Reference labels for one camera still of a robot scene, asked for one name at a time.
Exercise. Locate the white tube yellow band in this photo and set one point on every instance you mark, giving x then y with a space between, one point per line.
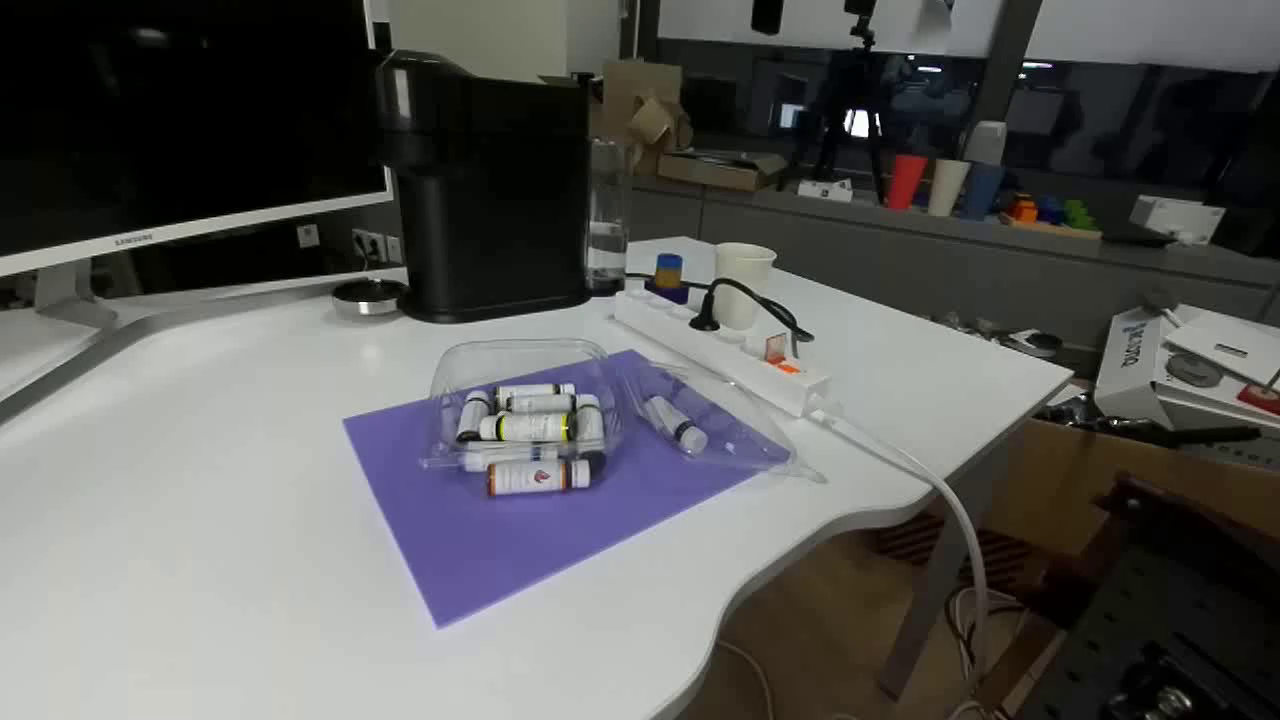
527 430

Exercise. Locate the white cup on shelf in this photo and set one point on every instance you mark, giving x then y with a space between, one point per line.
945 185

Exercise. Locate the red cup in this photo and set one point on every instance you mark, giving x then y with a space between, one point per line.
901 181

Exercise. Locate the clear water tank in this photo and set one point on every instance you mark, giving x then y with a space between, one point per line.
607 216

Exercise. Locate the white cardboard box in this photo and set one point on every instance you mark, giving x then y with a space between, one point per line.
1191 369

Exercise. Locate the white power strip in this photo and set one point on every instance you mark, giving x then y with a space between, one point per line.
668 325

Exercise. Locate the loose white tube black cap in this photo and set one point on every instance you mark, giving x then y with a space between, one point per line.
668 422

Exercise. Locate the white framed monitor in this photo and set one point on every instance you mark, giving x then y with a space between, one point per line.
148 121

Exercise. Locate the blue cup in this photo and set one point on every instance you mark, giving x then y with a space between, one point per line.
980 185

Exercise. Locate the purple paper sheet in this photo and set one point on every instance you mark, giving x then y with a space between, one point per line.
471 550

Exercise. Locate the white tube red label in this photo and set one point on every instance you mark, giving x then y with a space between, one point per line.
539 478

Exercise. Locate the white paper cup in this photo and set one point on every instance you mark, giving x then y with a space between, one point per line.
741 275

